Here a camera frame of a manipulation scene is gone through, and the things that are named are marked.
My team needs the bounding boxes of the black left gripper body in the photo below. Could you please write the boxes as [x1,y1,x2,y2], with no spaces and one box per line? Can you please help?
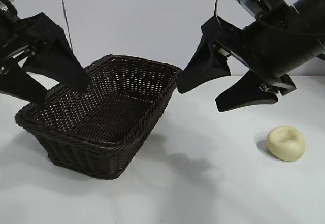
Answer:
[0,2,49,70]

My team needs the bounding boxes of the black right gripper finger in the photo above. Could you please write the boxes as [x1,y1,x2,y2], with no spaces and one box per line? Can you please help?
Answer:
[177,26,232,94]
[215,71,280,113]

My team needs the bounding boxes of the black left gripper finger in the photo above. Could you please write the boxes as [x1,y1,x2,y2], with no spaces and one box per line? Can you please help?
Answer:
[21,12,89,92]
[0,59,49,105]

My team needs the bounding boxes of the pale yellow egg yolk pastry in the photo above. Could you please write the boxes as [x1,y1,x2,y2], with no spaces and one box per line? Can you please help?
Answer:
[266,125,306,162]

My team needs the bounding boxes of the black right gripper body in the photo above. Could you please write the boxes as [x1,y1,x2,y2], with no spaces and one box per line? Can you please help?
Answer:
[201,4,310,97]

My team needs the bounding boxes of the dark brown wicker basket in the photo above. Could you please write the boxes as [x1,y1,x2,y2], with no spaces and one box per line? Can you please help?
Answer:
[14,54,183,181]

